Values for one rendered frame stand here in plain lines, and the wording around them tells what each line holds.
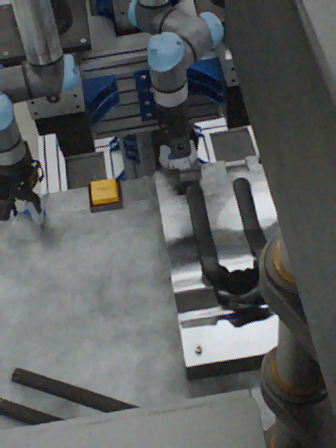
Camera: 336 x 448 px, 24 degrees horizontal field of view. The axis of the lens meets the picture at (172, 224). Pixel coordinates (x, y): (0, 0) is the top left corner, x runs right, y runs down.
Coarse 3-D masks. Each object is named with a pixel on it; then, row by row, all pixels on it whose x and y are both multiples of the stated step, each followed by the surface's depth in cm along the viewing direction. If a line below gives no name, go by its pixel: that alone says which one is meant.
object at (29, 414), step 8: (0, 400) 158; (8, 400) 158; (0, 408) 157; (8, 408) 156; (16, 408) 155; (24, 408) 155; (32, 408) 155; (16, 416) 155; (24, 416) 154; (32, 416) 153; (40, 416) 153; (48, 416) 153; (56, 416) 153; (32, 424) 154
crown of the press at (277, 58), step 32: (224, 0) 65; (256, 0) 49; (288, 0) 40; (320, 0) 39; (256, 32) 51; (288, 32) 41; (320, 32) 37; (256, 64) 53; (288, 64) 42; (320, 64) 36; (256, 96) 56; (288, 96) 44; (320, 96) 36; (256, 128) 58; (288, 128) 45; (320, 128) 37; (288, 160) 47; (320, 160) 38; (288, 192) 49; (320, 192) 40; (288, 224) 51; (320, 224) 41; (288, 256) 53; (320, 256) 42; (320, 288) 44; (320, 320) 45; (320, 352) 47
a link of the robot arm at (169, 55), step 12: (156, 36) 166; (168, 36) 166; (156, 48) 164; (168, 48) 163; (180, 48) 164; (156, 60) 165; (168, 60) 164; (180, 60) 166; (192, 60) 169; (156, 72) 167; (168, 72) 167; (180, 72) 168; (156, 84) 170; (168, 84) 169; (180, 84) 170
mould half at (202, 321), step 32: (224, 160) 185; (256, 160) 184; (160, 192) 180; (224, 192) 179; (256, 192) 178; (224, 224) 174; (192, 256) 165; (224, 256) 163; (192, 288) 158; (192, 320) 162; (224, 320) 161; (256, 320) 161; (192, 352) 157; (224, 352) 157; (256, 352) 156
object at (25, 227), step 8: (48, 192) 191; (16, 216) 185; (24, 216) 184; (16, 224) 183; (24, 224) 183; (32, 224) 183; (16, 232) 185; (24, 232) 184; (32, 232) 183; (40, 232) 187; (32, 240) 186
